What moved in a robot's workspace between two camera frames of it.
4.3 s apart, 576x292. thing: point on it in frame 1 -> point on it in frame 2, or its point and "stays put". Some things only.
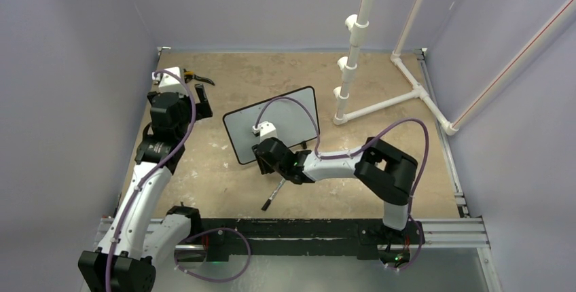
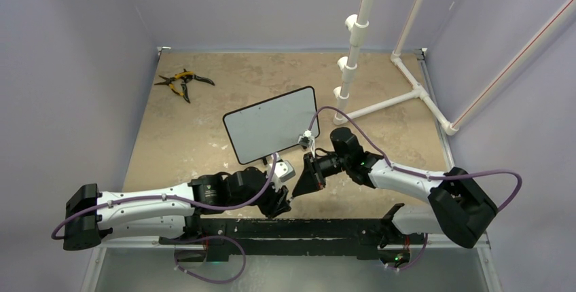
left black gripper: [202, 110] -> [277, 202]
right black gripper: [265, 166] -> [310, 179]
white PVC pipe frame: [358, 24] stays put
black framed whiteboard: [294, 120] stays put
